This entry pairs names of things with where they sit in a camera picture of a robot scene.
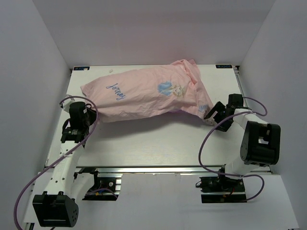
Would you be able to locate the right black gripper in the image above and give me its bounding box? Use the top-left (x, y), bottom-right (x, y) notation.
top-left (205, 101), bottom-right (233, 132)

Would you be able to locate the pink and purple Frozen pillowcase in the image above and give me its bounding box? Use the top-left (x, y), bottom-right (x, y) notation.
top-left (81, 59), bottom-right (213, 123)

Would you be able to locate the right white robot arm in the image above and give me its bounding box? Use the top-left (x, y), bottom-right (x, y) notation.
top-left (198, 94), bottom-right (281, 191)

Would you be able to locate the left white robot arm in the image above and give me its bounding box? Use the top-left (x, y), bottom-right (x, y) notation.
top-left (32, 101), bottom-right (101, 228)

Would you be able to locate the blue label sticker right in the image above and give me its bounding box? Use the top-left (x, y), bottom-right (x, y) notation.
top-left (215, 64), bottom-right (233, 69)

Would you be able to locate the blue label sticker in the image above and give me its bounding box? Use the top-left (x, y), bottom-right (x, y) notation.
top-left (73, 66), bottom-right (90, 71)
top-left (215, 64), bottom-right (233, 69)

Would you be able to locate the blue label sticker left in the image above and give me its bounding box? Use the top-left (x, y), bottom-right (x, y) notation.
top-left (73, 66), bottom-right (90, 71)

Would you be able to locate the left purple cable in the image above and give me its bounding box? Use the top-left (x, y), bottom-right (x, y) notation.
top-left (13, 95), bottom-right (118, 230)

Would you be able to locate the purple cable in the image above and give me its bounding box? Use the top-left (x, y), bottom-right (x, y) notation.
top-left (198, 96), bottom-right (268, 201)
top-left (13, 95), bottom-right (118, 230)

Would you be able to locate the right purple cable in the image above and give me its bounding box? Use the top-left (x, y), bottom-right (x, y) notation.
top-left (198, 96), bottom-right (268, 201)

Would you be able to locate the aluminium table front rail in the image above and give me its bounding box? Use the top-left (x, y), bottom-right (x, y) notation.
top-left (74, 165), bottom-right (274, 175)

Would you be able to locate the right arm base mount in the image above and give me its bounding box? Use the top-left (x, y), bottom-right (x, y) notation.
top-left (195, 175), bottom-right (247, 204)

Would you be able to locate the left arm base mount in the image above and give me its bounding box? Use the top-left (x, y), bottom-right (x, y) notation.
top-left (74, 168), bottom-right (121, 201)

